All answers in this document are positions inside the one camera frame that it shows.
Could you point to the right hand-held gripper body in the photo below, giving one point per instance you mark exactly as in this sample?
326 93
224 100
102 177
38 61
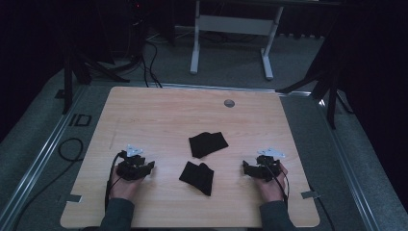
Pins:
267 166

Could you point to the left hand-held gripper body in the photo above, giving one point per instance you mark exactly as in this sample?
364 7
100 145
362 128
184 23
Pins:
130 166

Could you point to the black cloth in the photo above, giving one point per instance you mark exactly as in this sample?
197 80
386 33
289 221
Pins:
198 176
207 144

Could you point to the person's left hand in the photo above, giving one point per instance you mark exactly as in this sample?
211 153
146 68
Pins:
123 187

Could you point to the person's right hand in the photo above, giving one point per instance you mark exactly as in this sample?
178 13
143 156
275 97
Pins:
272 189

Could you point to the black floor tape marking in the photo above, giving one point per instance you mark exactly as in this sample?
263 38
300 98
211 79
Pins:
80 120

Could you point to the black tripod stand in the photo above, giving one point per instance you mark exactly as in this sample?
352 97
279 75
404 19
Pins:
69 64
327 80

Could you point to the metal floor rail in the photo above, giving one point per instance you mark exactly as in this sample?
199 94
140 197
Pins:
35 160

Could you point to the white metal desk frame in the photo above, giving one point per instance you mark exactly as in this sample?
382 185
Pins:
235 25

